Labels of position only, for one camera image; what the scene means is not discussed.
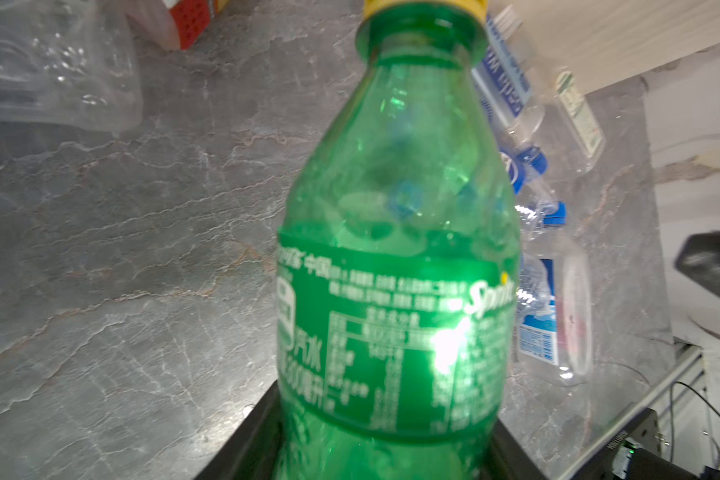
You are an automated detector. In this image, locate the clear bottle white green label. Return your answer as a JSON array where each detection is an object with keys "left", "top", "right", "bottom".
[{"left": 538, "top": 63, "right": 606, "bottom": 180}]

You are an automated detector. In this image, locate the blue label bottle white cap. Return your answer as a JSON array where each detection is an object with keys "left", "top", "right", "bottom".
[{"left": 0, "top": 1, "right": 143, "bottom": 132}]

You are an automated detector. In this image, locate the Pepsi label bottle upper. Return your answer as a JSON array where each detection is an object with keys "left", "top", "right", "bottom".
[{"left": 499, "top": 145, "right": 558, "bottom": 214}]

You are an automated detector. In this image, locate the white bin with yellow bag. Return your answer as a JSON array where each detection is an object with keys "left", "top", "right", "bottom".
[{"left": 511, "top": 0, "right": 720, "bottom": 93}]

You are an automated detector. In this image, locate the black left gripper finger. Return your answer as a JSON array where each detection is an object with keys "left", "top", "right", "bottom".
[{"left": 197, "top": 382, "right": 545, "bottom": 480}]

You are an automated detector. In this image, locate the red yellow label bottle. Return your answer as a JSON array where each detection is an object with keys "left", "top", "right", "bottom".
[{"left": 120, "top": 0, "right": 229, "bottom": 51}]

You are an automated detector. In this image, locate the clear bottle blue cap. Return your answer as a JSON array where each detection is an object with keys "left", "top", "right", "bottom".
[{"left": 515, "top": 202, "right": 593, "bottom": 387}]

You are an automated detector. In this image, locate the green Sprite bottle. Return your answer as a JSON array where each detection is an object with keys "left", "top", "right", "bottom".
[{"left": 273, "top": 1, "right": 521, "bottom": 479}]

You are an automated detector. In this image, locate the blue label clear bottle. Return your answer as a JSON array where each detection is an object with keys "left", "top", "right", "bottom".
[{"left": 472, "top": 13, "right": 545, "bottom": 144}]

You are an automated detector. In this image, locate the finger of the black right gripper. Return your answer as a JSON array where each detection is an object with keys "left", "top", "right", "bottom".
[{"left": 674, "top": 231, "right": 720, "bottom": 299}]

